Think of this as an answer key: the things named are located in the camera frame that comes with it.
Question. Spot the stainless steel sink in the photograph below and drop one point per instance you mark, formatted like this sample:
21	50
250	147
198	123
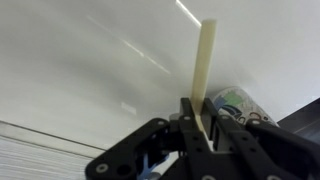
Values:
305	122

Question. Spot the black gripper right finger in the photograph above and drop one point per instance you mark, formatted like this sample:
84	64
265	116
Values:
257	150

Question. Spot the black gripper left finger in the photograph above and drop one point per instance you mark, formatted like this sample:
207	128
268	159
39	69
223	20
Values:
138	154

